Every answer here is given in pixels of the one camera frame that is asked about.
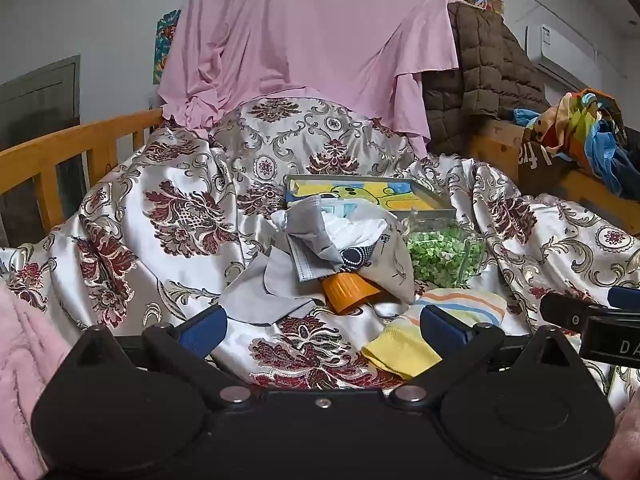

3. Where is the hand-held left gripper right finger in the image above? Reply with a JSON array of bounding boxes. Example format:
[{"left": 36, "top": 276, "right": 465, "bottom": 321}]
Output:
[{"left": 390, "top": 305, "right": 571, "bottom": 409}]

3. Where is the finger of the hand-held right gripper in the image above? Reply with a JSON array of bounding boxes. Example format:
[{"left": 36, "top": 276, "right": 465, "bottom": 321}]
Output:
[
  {"left": 607, "top": 285, "right": 640, "bottom": 311},
  {"left": 539, "top": 291, "right": 608, "bottom": 335}
]

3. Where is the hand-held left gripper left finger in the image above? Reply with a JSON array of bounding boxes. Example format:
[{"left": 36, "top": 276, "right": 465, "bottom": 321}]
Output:
[{"left": 75, "top": 305, "right": 253, "bottom": 411}]

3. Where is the yellow striped towel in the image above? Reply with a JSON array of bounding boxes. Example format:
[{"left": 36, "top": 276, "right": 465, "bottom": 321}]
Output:
[{"left": 361, "top": 287, "right": 508, "bottom": 380}]

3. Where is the beige linen drawstring pouch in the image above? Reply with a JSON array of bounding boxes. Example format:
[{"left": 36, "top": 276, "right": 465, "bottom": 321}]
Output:
[{"left": 350, "top": 220, "right": 417, "bottom": 307}]

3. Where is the grey cloth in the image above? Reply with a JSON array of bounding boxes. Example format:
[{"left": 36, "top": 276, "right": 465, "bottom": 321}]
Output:
[{"left": 219, "top": 195, "right": 351, "bottom": 326}]

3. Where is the orange silicone cup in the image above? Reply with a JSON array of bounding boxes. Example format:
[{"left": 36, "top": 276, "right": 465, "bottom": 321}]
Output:
[{"left": 320, "top": 272, "right": 383, "bottom": 315}]

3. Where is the grey face mask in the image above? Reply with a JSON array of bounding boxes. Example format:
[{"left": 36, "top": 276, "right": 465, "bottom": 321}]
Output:
[{"left": 287, "top": 245, "right": 342, "bottom": 283}]

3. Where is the grey tray with cartoon painting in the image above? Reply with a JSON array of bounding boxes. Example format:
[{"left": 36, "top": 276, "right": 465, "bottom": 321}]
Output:
[{"left": 284, "top": 174, "right": 457, "bottom": 221}]

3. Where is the person's right hand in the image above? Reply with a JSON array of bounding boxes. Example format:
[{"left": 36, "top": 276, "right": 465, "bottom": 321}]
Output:
[{"left": 600, "top": 400, "right": 640, "bottom": 480}]

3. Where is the clear bag of green bits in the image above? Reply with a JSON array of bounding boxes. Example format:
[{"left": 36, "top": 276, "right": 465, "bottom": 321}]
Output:
[{"left": 400, "top": 210, "right": 488, "bottom": 288}]

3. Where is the floral satin blanket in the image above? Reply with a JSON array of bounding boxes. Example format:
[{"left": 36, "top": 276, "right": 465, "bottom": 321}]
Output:
[{"left": 0, "top": 95, "right": 640, "bottom": 411}]

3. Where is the blue cloth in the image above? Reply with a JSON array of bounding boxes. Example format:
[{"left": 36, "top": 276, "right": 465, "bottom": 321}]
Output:
[{"left": 585, "top": 125, "right": 640, "bottom": 198}]

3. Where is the brown printed bag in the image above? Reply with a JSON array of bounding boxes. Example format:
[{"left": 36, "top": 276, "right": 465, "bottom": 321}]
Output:
[{"left": 517, "top": 130, "right": 576, "bottom": 196}]

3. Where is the pink fleece garment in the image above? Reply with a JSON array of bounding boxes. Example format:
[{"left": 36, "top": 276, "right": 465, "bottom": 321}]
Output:
[{"left": 0, "top": 280, "right": 73, "bottom": 480}]

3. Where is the white air conditioner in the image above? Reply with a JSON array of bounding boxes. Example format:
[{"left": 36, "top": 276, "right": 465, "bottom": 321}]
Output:
[{"left": 525, "top": 24, "right": 598, "bottom": 92}]

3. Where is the brown quilted jacket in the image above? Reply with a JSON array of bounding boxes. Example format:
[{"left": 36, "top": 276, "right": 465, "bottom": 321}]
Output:
[{"left": 422, "top": 2, "right": 551, "bottom": 156}]

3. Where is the grey door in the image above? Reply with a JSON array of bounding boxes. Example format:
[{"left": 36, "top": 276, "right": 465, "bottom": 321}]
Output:
[{"left": 0, "top": 55, "right": 83, "bottom": 248}]

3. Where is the pink sheet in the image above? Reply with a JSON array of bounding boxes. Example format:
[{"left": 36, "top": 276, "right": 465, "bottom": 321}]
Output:
[{"left": 157, "top": 0, "right": 460, "bottom": 158}]

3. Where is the wooden bed frame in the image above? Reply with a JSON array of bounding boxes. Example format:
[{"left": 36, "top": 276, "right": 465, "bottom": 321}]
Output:
[
  {"left": 0, "top": 107, "right": 166, "bottom": 248},
  {"left": 470, "top": 117, "right": 640, "bottom": 236}
]

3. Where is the colourful wall poster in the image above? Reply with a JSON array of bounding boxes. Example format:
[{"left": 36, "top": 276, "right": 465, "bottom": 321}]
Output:
[{"left": 152, "top": 9, "right": 182, "bottom": 86}]

